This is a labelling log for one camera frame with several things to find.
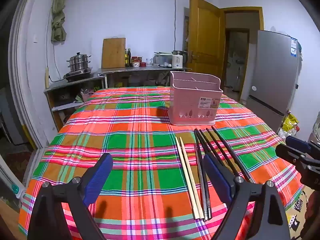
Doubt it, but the steel counter table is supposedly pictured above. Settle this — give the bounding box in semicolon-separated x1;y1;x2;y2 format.
97;65;192;89

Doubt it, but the steel steamer pot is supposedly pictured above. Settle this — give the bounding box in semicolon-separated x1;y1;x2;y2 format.
66;52;91;72

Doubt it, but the printed floor mat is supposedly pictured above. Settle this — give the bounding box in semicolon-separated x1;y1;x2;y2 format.
285;187;313;233

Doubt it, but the green curtain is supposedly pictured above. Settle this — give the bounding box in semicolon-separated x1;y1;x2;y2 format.
51;0;70;43

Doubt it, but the white lidded food container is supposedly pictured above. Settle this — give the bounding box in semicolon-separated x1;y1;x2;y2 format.
153;52;173;67

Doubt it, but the white plastic bag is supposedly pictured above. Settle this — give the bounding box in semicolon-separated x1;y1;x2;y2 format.
277;127;291;138

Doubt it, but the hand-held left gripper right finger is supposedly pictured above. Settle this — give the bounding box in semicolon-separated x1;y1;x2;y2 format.
202;154;292;240

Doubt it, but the low metal shelf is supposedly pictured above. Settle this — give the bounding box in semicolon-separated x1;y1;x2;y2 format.
44;75;106;130

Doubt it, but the yellow snack bag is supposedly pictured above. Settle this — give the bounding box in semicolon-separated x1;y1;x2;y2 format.
282;114;299;132

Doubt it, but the silver metal chopstick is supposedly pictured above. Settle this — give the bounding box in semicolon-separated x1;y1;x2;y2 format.
194;144;207;221
197;145;212;220

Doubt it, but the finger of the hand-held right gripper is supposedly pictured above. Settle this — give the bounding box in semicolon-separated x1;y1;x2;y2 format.
285;135;313;153
275;144;307;167

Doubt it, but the white electric kettle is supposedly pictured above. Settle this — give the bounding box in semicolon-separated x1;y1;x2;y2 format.
172;50;188;69

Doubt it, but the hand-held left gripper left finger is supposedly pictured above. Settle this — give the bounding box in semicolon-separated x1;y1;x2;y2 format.
26;152;114;240

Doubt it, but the small pink storage basket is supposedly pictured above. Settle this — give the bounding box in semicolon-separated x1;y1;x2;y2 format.
81;91;97;103

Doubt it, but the silver refrigerator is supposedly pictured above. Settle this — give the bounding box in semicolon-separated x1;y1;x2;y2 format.
246;30;301;133

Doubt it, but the wooden door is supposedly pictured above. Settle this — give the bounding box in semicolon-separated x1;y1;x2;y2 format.
189;0;226;80

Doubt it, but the black wall cable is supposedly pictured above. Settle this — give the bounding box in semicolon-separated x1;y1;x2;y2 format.
174;0;177;53

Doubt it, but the wooden cutting board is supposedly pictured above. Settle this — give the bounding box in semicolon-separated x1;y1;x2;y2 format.
101;37;126;69

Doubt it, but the pineapple print cloth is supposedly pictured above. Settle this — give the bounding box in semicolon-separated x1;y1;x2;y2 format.
309;112;320;143

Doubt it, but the pink plastic utensil basket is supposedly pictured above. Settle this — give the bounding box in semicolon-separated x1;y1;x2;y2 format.
167;71;224;126

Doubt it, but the black induction cooktop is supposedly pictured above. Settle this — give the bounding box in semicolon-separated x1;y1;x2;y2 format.
63;67;93;82

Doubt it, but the plaid tablecloth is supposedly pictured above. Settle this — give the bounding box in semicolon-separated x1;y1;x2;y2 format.
19;86;304;240

